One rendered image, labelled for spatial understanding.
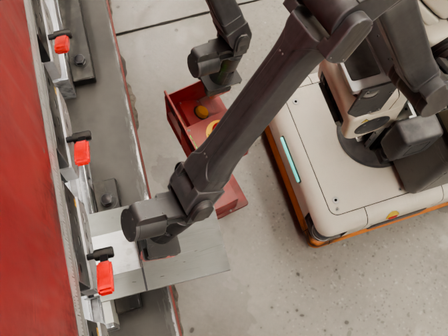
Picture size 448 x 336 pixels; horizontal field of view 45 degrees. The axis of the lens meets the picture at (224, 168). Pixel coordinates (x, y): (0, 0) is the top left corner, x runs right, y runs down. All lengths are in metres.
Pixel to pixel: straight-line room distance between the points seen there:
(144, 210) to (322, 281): 1.37
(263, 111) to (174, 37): 1.75
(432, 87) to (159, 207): 0.50
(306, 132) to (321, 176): 0.18
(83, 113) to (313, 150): 0.93
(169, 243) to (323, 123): 1.14
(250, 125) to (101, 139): 0.63
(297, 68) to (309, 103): 1.34
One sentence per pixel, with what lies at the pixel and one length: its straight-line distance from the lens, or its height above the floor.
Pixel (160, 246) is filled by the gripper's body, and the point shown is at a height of 1.10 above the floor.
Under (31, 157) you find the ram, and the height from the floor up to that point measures 1.51.
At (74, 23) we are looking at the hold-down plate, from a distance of 1.47.
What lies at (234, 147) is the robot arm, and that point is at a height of 1.35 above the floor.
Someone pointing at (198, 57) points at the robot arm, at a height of 1.03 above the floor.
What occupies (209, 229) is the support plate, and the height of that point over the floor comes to 1.00.
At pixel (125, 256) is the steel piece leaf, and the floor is 1.00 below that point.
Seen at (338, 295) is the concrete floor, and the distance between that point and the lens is 2.18.
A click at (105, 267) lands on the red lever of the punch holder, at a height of 1.29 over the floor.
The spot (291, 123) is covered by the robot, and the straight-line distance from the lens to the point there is 2.02.
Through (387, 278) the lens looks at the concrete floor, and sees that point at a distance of 2.25.
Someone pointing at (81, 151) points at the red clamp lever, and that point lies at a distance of 0.87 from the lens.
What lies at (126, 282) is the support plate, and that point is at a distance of 1.12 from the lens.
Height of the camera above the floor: 2.10
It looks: 71 degrees down
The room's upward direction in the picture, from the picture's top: 9 degrees clockwise
